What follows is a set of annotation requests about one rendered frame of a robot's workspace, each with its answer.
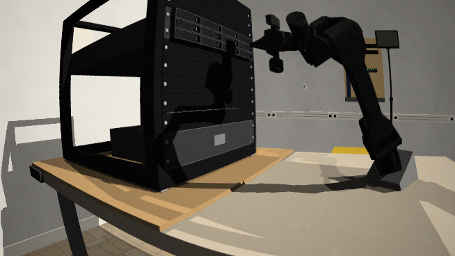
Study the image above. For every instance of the light brown wooden board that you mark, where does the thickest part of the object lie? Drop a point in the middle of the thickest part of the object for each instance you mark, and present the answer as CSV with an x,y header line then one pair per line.
x,y
158,210

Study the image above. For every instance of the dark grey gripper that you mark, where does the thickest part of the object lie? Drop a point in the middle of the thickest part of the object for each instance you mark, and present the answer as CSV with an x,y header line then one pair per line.
x,y
275,63

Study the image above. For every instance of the black server rack frame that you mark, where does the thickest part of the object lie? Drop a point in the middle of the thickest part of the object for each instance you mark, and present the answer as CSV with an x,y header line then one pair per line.
x,y
174,76

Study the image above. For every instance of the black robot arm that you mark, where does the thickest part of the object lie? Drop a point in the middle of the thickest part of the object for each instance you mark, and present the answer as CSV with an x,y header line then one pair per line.
x,y
343,39

